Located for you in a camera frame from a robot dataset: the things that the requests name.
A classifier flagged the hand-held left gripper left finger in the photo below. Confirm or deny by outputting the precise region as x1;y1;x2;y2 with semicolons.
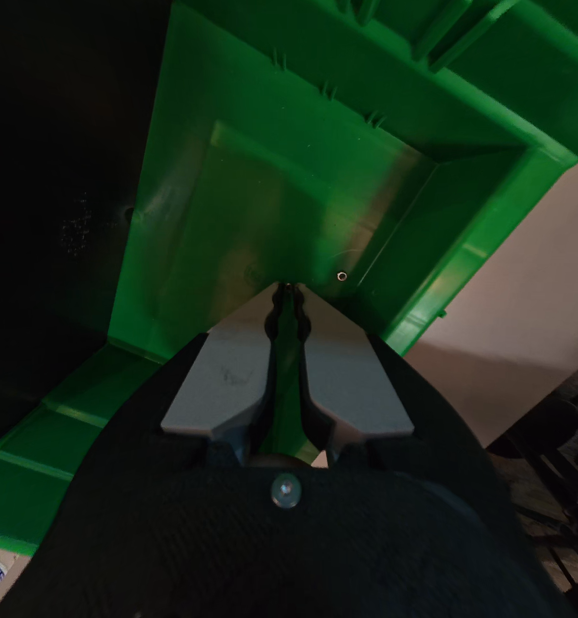
161;282;290;465

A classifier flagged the black bin divider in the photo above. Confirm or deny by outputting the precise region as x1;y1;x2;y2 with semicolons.
0;0;175;447

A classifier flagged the black chair base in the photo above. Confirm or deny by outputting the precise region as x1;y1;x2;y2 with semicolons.
486;392;578;597

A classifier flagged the green plastic bin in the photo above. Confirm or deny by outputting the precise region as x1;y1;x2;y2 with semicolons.
0;0;578;557

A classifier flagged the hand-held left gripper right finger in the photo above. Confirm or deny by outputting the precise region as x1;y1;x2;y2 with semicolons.
290;284;414;468

